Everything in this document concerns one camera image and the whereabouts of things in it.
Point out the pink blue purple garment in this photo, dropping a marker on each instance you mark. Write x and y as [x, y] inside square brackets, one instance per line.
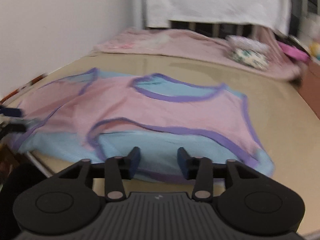
[99, 115]

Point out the pink fluffy blanket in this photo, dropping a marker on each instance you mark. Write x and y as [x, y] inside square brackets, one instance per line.
[191, 45]

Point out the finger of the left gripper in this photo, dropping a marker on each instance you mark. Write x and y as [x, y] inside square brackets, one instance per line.
[17, 126]
[11, 112]

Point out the folded pink patterned cloth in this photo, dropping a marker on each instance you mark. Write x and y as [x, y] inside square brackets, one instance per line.
[247, 44]

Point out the white towel on rail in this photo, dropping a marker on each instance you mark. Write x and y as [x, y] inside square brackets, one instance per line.
[273, 14]

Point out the yellow white plush toy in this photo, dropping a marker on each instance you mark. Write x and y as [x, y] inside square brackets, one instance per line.
[314, 48]

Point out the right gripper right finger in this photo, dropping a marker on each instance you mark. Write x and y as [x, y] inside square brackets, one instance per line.
[198, 169]

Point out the pink plastic case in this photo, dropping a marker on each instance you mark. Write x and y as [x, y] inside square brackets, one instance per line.
[294, 52]

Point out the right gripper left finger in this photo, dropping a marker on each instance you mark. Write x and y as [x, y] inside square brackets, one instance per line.
[118, 169]

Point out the folded floral cream cloth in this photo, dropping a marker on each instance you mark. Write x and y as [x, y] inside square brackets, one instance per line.
[249, 58]

